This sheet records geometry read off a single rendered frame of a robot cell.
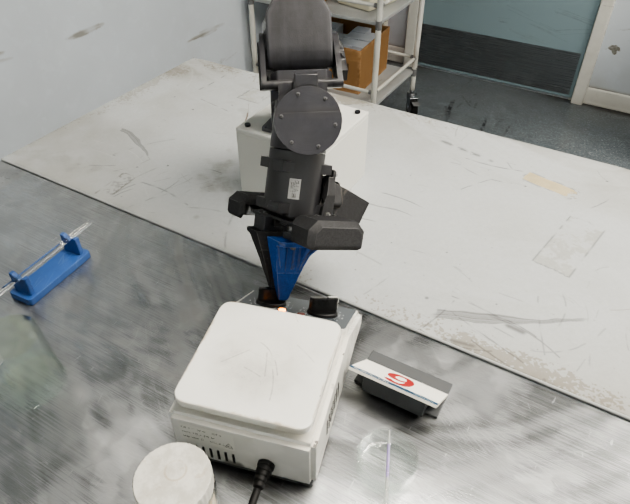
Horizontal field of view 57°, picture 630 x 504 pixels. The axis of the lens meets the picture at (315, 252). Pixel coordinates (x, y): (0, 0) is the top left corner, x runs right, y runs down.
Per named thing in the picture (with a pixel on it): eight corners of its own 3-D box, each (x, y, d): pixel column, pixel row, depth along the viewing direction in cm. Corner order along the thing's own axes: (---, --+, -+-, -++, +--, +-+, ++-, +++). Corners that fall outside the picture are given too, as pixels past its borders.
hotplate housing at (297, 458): (251, 305, 68) (246, 253, 63) (361, 327, 65) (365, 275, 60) (166, 479, 52) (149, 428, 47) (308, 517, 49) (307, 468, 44)
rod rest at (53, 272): (72, 249, 76) (64, 227, 74) (92, 256, 75) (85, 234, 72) (11, 298, 69) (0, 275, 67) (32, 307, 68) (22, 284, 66)
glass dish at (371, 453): (403, 508, 50) (405, 495, 48) (345, 480, 52) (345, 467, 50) (425, 456, 53) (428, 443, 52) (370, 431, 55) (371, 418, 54)
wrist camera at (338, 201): (330, 170, 58) (382, 177, 61) (293, 160, 64) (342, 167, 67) (320, 229, 59) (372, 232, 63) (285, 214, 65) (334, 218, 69)
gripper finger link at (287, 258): (280, 242, 56) (332, 243, 59) (263, 234, 59) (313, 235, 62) (272, 311, 57) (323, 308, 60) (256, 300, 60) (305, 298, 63)
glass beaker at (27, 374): (26, 360, 64) (50, 412, 59) (-37, 356, 59) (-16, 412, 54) (53, 307, 63) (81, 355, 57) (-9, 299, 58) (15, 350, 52)
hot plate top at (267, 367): (224, 305, 57) (223, 298, 57) (343, 329, 55) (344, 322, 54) (170, 405, 48) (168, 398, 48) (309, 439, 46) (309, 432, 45)
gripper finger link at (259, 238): (260, 232, 59) (309, 234, 63) (244, 225, 62) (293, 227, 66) (252, 298, 61) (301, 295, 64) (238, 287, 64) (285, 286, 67)
